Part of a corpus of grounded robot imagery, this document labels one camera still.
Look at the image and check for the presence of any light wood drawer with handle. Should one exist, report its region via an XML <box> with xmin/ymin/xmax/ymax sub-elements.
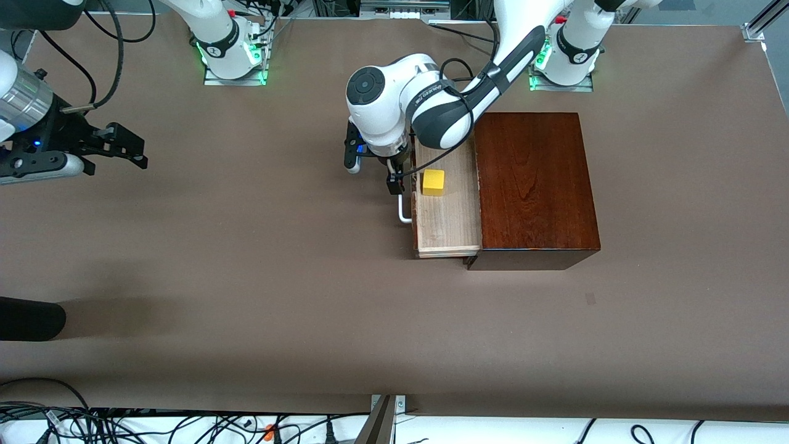
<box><xmin>398</xmin><ymin>139</ymin><xmax>483</xmax><ymax>258</ymax></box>

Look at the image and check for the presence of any dark brown wooden cabinet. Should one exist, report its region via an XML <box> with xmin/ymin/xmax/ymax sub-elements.
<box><xmin>464</xmin><ymin>112</ymin><xmax>602</xmax><ymax>271</ymax></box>

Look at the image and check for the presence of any black foam cylinder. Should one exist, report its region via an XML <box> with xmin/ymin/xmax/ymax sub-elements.
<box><xmin>0</xmin><ymin>296</ymin><xmax>67</xmax><ymax>342</ymax></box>

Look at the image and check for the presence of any dark grey metal bar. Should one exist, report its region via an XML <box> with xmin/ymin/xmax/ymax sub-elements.
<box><xmin>354</xmin><ymin>395</ymin><xmax>395</xmax><ymax>444</ymax></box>

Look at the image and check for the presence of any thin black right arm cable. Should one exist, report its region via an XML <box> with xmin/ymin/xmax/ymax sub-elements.
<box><xmin>37</xmin><ymin>30</ymin><xmax>98</xmax><ymax>107</ymax></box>

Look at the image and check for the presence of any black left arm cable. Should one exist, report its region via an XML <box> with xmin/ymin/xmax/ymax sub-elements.
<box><xmin>394</xmin><ymin>57</ymin><xmax>495</xmax><ymax>181</ymax></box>

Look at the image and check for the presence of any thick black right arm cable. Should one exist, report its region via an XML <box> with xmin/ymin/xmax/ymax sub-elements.
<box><xmin>59</xmin><ymin>0</ymin><xmax>156</xmax><ymax>115</ymax></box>

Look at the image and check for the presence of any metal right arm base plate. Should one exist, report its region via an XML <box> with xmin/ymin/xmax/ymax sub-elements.
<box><xmin>202</xmin><ymin>17</ymin><xmax>270</xmax><ymax>86</ymax></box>

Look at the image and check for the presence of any black cable to arm base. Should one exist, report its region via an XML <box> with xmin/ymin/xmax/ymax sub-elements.
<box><xmin>428</xmin><ymin>23</ymin><xmax>497</xmax><ymax>44</ymax></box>

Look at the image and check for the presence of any grey metal rail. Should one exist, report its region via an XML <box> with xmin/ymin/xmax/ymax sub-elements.
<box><xmin>359</xmin><ymin>0</ymin><xmax>452</xmax><ymax>20</ymax></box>

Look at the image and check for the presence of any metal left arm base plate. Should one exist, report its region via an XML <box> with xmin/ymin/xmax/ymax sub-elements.
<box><xmin>527</xmin><ymin>30</ymin><xmax>596</xmax><ymax>93</ymax></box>

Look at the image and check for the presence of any small silver metal bracket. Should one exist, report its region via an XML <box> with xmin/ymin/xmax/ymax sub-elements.
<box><xmin>370</xmin><ymin>395</ymin><xmax>407</xmax><ymax>427</ymax></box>

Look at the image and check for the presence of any black looped cable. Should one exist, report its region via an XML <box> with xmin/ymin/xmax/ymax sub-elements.
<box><xmin>0</xmin><ymin>377</ymin><xmax>93</xmax><ymax>444</ymax></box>

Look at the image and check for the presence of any tangled black cable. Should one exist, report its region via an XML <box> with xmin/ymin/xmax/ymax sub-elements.
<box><xmin>0</xmin><ymin>402</ymin><xmax>370</xmax><ymax>444</ymax></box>

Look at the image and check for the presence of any aluminium frame profile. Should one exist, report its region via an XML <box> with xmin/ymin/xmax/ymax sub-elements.
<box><xmin>743</xmin><ymin>0</ymin><xmax>789</xmax><ymax>43</ymax></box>

